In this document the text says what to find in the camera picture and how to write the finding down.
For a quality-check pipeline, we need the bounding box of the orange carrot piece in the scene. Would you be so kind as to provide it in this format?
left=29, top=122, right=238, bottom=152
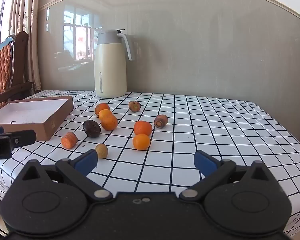
left=61, top=132, right=78, bottom=149

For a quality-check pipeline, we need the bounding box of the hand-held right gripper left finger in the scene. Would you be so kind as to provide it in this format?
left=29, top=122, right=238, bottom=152
left=14, top=149, right=113, bottom=202

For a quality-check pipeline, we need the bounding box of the large orange tangerine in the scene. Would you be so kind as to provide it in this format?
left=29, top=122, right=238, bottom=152
left=133, top=120, right=153, bottom=136

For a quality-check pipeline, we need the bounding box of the brown cardboard box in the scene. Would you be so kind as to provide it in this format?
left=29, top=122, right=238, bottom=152
left=0, top=96, right=74, bottom=142

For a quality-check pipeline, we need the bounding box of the embroidered beige curtain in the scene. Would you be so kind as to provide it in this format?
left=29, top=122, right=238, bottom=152
left=9, top=0, right=44, bottom=93

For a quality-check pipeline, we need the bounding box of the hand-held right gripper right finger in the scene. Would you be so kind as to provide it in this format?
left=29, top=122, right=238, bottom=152
left=179, top=150, right=278, bottom=202

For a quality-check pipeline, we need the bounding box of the dark purple round fruit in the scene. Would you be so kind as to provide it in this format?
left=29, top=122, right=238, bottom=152
left=83, top=120, right=101, bottom=138

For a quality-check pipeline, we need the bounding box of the small yellow-orange tangerine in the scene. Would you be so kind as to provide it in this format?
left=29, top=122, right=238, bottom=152
left=98, top=109, right=113, bottom=121
left=133, top=133, right=151, bottom=151

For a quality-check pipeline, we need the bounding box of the wooden sofa orange tufted cushion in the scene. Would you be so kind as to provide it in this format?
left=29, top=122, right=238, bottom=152
left=0, top=31, right=33, bottom=113

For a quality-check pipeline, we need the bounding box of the cream thermos jug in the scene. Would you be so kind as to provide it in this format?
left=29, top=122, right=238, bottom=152
left=94, top=29, right=135, bottom=99

